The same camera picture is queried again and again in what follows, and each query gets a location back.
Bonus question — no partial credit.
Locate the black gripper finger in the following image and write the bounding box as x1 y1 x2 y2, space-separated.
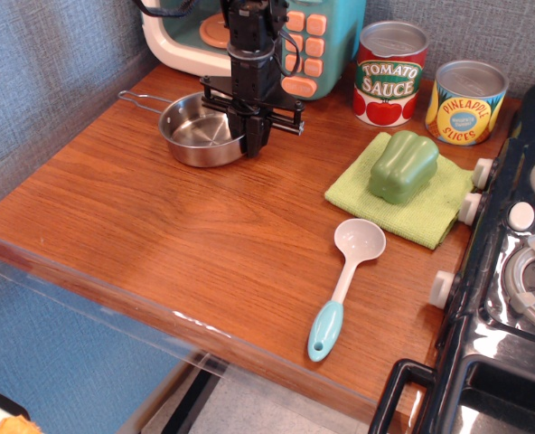
226 108 246 139
245 116 271 158

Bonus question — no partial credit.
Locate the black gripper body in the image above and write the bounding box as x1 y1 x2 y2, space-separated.
200 54 305 135

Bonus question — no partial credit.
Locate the small steel pot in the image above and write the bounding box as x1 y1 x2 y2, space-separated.
117 90 246 168

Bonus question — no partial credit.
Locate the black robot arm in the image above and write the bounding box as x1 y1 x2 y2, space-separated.
201 1 305 158

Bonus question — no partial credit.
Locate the teal toy microwave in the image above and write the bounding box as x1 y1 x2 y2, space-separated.
142 1 366 100

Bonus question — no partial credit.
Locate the tomato sauce can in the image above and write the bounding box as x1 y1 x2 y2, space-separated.
352 21 428 127

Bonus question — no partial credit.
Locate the green toy bell pepper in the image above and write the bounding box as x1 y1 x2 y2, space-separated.
369 131 439 204

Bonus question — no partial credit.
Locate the green cloth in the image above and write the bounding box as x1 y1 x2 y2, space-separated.
324 130 474 250

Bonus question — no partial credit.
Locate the pineapple slices can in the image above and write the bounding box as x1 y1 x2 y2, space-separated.
425 60 509 146

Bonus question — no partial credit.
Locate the white stove knob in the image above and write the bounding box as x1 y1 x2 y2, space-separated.
458 193 482 226
428 270 455 310
472 158 494 190

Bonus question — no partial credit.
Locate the black toy stove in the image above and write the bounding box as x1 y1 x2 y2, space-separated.
370 85 535 433

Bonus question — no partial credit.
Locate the black braided cable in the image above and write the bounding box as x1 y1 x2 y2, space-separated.
131 0 199 19

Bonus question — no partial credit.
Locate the white ladle with teal handle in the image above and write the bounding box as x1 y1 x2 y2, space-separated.
307 218 386 363

